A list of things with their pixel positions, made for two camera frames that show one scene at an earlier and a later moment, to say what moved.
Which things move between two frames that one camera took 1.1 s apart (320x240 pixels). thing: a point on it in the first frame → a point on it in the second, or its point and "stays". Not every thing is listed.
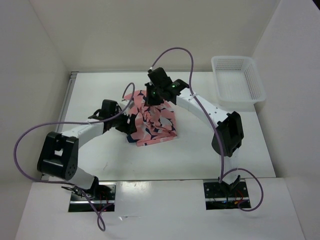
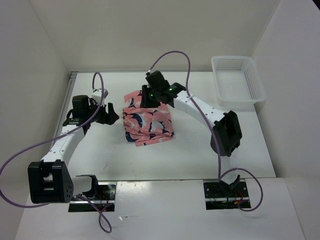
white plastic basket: x=238 y=83 stays
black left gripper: x=129 y=128 → x=108 y=118
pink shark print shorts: x=154 y=123 stays
